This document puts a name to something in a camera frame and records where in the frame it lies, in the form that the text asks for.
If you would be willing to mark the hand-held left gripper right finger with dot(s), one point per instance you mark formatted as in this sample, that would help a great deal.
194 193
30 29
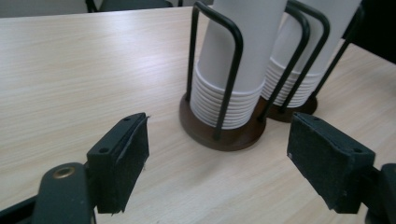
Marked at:
327 161

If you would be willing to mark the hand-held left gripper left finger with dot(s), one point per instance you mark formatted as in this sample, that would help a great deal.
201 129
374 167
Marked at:
118 161

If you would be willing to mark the stack of white paper cups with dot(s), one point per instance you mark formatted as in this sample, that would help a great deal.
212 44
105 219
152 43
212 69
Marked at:
258 46
327 31

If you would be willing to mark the dark furniture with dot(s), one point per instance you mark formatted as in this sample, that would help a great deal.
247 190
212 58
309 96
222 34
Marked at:
376 28

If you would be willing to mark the dark chair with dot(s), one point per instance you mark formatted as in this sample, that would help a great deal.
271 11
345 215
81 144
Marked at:
134 4

